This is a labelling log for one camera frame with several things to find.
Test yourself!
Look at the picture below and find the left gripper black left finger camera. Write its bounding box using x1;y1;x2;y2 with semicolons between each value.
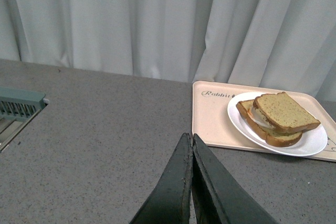
131;133;193;223

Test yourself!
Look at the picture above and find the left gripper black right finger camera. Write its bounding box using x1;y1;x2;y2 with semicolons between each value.
192;134;277;223

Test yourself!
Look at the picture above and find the bread slice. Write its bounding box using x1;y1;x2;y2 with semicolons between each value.
236;100;303;147
253;92;320;133

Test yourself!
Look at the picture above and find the white round plate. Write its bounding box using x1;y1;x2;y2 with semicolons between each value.
227;92;328;157

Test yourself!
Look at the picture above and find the beige rabbit tray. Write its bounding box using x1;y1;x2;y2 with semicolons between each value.
192;81;335;162

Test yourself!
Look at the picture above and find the fried egg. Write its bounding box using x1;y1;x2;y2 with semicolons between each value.
247;105;275;130

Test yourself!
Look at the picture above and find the grey-white curtain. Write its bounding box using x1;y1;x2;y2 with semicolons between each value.
1;0;335;101

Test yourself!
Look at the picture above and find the green dish rack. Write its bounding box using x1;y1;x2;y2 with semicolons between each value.
1;87;49;151

